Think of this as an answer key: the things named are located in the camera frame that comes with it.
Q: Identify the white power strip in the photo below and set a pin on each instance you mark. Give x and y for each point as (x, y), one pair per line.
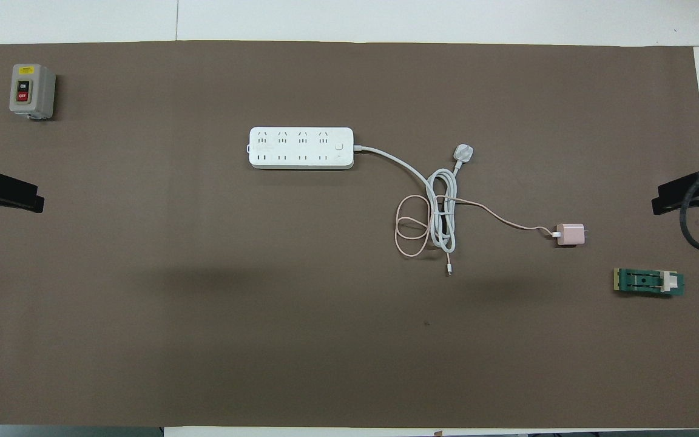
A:
(301, 147)

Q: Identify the brown table mat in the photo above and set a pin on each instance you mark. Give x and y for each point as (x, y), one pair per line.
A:
(325, 334)

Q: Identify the grey on-off switch box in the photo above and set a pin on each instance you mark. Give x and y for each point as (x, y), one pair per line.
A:
(31, 91)

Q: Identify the pink charger adapter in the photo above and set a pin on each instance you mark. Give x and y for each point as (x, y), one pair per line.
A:
(570, 234)

